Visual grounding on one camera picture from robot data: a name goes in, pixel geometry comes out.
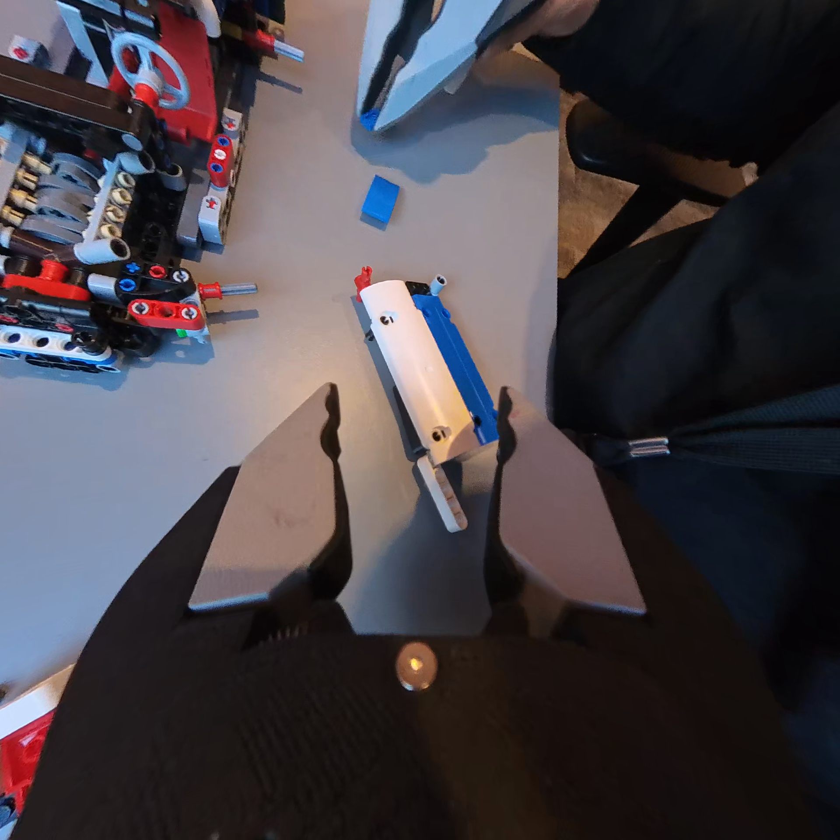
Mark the person's black clothing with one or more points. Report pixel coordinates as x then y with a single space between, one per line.
709 525

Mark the grey desk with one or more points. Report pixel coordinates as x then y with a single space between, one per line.
295 426

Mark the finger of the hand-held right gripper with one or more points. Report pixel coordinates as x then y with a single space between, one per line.
382 39
439 72

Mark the person's right hand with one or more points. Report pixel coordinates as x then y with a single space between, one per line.
558 16

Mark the black chair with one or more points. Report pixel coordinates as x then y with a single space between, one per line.
630 164

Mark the white blue panel assembly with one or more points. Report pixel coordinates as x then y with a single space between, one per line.
420 367

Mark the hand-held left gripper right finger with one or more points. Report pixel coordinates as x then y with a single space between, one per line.
558 525

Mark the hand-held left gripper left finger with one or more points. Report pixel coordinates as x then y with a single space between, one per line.
275 518

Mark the small blue tile brick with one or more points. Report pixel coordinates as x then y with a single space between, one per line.
369 121
380 200

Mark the red white cardboard box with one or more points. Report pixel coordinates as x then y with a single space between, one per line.
26 754

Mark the person's right forearm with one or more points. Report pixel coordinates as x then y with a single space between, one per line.
689 65

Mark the toy brick car model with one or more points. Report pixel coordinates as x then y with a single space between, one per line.
98 197

